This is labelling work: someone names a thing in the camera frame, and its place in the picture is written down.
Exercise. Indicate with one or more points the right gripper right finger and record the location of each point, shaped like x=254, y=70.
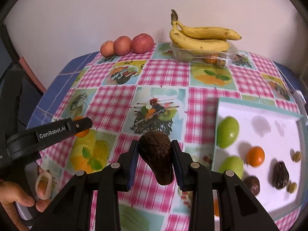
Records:
x=238, y=207

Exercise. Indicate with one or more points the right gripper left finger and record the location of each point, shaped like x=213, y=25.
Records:
x=71, y=208

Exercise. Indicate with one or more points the small yellowish fruit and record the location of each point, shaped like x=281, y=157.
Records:
x=292, y=187

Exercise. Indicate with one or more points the middle red apple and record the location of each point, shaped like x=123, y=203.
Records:
x=122, y=46

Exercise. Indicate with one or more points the clear plastic fruit container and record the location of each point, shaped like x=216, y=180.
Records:
x=218, y=59

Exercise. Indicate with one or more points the green fruit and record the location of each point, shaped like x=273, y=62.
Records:
x=227, y=132
x=233, y=163

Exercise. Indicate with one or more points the long dark brown fruit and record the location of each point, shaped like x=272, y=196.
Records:
x=154, y=147

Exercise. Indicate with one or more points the lower yellow banana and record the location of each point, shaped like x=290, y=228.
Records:
x=186, y=42

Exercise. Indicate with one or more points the small orange tangerine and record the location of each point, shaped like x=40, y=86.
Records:
x=82, y=133

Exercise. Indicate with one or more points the large red apple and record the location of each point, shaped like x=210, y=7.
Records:
x=142, y=43

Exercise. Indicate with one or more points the person left hand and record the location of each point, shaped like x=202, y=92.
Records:
x=12, y=193

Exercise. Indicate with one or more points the dark wrinkled fruit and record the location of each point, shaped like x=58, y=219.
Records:
x=280, y=175

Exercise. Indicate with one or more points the yellow banana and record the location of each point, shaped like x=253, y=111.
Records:
x=186, y=42
x=218, y=33

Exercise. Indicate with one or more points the round dark passion fruit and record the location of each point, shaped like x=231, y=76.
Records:
x=252, y=182

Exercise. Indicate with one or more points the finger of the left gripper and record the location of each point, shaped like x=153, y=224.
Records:
x=24, y=148

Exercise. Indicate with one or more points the white black device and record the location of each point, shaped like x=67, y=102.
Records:
x=300, y=100

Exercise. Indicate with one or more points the upper yellow banana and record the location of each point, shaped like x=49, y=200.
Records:
x=218, y=33

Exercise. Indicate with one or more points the pink checkered fruit tablecloth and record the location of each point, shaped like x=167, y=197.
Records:
x=125, y=95

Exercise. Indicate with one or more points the large orange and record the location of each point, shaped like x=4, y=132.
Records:
x=255, y=156

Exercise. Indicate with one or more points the small tan fruit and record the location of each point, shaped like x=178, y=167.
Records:
x=297, y=156

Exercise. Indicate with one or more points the white tray teal rim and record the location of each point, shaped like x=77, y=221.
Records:
x=280, y=133

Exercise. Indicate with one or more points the small peach apple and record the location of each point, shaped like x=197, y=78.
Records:
x=107, y=49

